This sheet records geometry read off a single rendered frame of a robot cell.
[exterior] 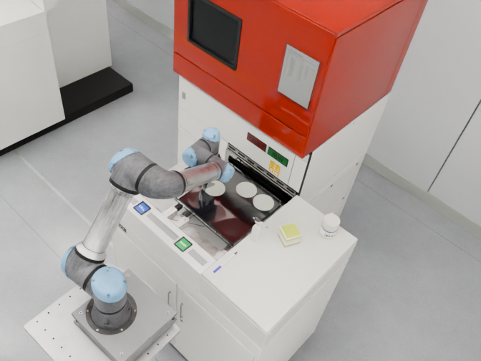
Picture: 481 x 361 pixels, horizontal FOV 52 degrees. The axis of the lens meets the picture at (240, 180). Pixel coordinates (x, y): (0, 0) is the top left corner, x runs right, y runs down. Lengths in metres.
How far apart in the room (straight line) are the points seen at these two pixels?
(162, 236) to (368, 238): 1.82
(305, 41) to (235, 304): 1.00
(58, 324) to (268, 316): 0.81
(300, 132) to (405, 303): 1.65
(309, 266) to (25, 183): 2.26
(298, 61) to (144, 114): 2.42
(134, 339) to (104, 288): 0.26
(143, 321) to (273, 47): 1.15
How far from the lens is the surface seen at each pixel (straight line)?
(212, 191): 2.34
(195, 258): 2.04
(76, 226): 3.39
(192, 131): 2.67
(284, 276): 2.03
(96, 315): 1.94
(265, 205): 2.32
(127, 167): 1.71
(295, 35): 1.86
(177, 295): 2.34
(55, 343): 2.06
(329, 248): 2.16
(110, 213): 1.78
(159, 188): 1.67
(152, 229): 2.12
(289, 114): 2.03
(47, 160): 3.83
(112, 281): 1.81
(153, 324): 1.98
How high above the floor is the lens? 2.65
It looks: 47 degrees down
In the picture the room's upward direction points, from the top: 9 degrees clockwise
